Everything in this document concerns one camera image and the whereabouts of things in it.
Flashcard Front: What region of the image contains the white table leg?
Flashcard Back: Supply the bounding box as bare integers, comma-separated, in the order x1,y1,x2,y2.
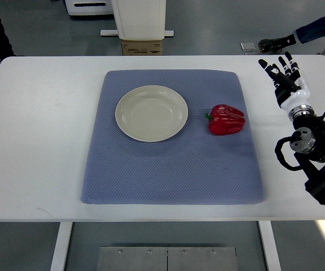
50,222,73,271
258,221,282,271

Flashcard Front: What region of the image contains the cream round plate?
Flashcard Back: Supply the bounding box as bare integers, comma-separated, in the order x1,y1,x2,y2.
115,85,188,142

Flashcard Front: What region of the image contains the person leg in jeans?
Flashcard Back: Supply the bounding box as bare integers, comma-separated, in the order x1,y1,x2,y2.
293,16,325,44

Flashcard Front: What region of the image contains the white cabinet with slot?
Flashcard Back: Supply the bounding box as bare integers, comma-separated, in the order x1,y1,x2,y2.
64,0,113,16

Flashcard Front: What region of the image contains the cardboard box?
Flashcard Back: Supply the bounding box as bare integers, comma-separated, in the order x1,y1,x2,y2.
121,40,163,56

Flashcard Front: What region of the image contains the black shoe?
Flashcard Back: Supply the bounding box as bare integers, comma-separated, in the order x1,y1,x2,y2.
258,38,296,54

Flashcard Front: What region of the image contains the blue textured mat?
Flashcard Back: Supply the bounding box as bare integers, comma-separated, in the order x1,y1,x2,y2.
81,69,265,205

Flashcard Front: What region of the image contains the small grey floor plate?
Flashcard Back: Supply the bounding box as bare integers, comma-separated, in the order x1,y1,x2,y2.
240,42,256,52

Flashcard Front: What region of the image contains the red bell pepper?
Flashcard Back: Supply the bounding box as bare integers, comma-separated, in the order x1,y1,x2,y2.
205,104,246,136

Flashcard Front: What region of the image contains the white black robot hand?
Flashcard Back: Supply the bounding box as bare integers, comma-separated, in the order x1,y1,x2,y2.
258,52,312,115

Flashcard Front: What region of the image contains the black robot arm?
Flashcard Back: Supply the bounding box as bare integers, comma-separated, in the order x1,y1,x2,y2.
275,106,325,206

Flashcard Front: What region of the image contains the white machine pedestal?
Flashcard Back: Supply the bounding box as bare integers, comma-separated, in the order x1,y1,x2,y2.
100,0,174,41

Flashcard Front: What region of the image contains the right white table leg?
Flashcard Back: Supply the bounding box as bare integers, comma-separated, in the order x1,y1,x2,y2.
258,221,282,271

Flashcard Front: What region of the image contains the left white table leg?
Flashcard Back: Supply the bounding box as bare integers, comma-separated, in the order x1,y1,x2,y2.
50,222,73,271

